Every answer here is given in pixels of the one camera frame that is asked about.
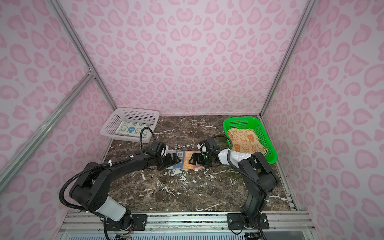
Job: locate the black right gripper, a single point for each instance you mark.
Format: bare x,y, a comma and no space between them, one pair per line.
199,159

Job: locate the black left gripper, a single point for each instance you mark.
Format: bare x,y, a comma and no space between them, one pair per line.
170,161

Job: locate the multicolour rabbit text towel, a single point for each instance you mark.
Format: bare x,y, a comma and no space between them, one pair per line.
185,156

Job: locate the blue bunny pattern towel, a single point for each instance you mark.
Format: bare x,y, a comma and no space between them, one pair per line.
130,129

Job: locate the brown pattern towel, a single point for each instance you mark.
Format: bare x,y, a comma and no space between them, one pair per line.
246,141

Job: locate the white plastic basket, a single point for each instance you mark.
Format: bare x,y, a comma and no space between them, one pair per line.
131,115

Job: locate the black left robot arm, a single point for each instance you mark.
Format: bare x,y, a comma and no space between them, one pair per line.
92,186

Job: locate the green plastic basket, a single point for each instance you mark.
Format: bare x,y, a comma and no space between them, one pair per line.
255,124

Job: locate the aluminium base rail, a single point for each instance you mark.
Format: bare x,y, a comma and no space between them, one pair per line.
288,225

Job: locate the aluminium diagonal frame bar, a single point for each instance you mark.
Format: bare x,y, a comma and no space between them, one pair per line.
20,159

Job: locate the aluminium frame corner post left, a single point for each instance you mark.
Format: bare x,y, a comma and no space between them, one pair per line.
63,18

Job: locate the aluminium frame corner post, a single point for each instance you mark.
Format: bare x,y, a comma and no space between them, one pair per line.
295,39
63,18

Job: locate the aluminium frame corner post right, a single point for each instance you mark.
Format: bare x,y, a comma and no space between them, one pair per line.
295,39

